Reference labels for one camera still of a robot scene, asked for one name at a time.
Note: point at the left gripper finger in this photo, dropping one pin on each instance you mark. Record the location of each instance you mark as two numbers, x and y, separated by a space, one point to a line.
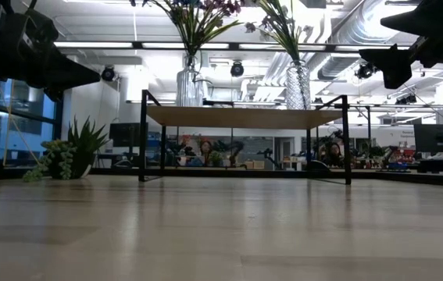
54 94
68 74

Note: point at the black metal table frame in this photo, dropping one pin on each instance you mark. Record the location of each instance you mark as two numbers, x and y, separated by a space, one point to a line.
225 172

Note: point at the wooden shelf black frame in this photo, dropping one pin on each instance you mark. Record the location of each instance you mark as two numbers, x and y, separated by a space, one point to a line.
240 117

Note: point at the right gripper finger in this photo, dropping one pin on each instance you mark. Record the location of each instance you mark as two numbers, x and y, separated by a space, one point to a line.
432 19
391 64

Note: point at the black computer monitor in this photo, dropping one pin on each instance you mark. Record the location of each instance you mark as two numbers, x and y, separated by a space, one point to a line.
436 138
127 134

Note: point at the black ceiling spotlight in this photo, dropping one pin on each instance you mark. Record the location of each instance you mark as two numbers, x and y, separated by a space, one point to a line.
237 69
365 71
108 73

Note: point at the blue flower bunch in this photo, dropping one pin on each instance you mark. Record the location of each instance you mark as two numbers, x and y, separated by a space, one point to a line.
193 27

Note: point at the person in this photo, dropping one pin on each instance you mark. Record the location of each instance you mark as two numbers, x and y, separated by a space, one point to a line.
334 154
206 150

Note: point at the purple flower bunch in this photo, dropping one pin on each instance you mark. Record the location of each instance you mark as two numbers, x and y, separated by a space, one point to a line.
229 7

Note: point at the clear glass vase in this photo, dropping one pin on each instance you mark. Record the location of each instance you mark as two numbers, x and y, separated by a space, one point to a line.
189 86
298 87

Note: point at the pinkish white flower bunch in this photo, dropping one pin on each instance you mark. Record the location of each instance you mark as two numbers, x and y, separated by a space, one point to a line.
250 27

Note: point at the green succulent plant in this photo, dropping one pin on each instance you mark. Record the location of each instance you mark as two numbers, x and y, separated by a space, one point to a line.
80 152

